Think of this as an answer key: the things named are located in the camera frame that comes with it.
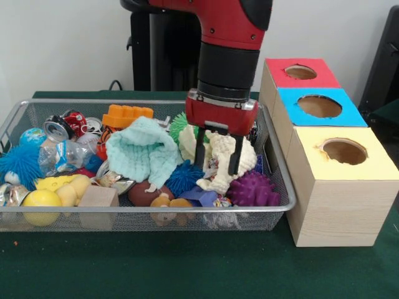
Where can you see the plain wooden block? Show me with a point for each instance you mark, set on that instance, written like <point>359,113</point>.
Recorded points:
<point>98,196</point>

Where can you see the light blue spiky ball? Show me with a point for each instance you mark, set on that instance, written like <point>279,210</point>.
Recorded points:
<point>18,165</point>

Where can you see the dark green table cloth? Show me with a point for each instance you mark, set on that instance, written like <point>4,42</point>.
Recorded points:
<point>386,118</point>
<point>187,264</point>

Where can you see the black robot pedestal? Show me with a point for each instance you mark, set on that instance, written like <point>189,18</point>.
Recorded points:
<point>168,46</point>

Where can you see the crushed clear plastic bottle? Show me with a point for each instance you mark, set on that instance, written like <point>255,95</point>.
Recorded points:
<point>65,155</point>

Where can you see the mint green cloth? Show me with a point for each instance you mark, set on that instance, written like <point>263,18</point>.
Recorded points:
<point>140,146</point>

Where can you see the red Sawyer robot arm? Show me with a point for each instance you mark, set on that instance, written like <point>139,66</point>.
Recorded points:
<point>229,62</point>

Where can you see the wooden box with three holes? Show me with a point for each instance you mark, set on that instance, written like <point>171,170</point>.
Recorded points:
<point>336,211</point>

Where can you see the silver mesh bin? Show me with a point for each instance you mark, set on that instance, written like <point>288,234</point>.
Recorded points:
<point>40,109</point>

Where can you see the purple knobbly ball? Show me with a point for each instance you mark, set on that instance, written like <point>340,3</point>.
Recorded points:
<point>252,190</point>

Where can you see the cream white cloth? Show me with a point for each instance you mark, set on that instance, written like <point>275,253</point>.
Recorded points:
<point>218,146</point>

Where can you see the blue globe ball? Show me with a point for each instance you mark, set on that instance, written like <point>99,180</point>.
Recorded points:
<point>32,135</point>

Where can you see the dark blue spiky ball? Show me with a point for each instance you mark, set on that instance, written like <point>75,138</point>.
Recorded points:
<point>184,179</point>

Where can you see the plain yellow ball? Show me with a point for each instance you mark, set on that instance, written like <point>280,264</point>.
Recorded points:
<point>40,199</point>

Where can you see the orange toy brick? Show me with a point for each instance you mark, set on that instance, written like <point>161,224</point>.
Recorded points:
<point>124,115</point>

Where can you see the black chair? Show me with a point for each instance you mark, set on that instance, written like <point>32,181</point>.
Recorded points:
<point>383,62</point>

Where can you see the green spiky ball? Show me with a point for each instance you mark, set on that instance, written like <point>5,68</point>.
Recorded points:
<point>179,123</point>

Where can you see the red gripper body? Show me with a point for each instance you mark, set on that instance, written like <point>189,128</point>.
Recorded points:
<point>221,116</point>

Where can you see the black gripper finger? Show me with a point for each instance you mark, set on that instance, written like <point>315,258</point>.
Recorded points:
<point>200,155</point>
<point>234,159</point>

